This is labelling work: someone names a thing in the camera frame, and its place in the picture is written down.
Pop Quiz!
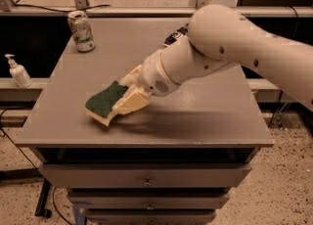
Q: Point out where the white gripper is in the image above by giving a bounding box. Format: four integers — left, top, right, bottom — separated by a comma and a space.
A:
112, 50, 180, 115

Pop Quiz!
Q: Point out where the green and yellow sponge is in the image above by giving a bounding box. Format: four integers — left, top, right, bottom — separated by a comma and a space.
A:
85, 81, 128, 126

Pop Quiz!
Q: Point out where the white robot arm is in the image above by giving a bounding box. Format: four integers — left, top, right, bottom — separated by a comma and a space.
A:
112, 5, 313, 114

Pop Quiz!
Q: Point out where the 7up soda can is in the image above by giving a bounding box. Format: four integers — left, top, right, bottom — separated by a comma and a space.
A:
67, 11, 95, 52

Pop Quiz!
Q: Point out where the blue Kettle chip bag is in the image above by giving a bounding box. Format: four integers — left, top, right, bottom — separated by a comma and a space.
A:
163, 23, 189, 47

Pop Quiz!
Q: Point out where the grey drawer cabinet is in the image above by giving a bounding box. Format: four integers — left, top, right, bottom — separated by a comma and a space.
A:
18, 19, 273, 225

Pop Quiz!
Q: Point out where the top drawer knob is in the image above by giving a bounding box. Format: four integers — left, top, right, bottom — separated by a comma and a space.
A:
143, 178, 153, 187

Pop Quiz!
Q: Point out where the drawer knob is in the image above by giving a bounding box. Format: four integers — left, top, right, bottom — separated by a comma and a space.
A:
146, 203, 155, 210
143, 178, 153, 187

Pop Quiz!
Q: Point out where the white pump lotion bottle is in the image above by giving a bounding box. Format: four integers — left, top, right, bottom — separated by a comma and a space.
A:
5, 54, 32, 88

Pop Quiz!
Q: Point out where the middle drawer knob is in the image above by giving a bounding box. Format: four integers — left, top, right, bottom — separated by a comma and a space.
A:
146, 203, 155, 210

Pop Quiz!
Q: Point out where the black cable on rail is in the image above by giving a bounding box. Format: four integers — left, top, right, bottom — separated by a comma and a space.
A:
13, 3, 112, 13

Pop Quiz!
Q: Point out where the black floor cable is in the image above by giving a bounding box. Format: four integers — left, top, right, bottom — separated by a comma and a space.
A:
0, 106, 74, 225

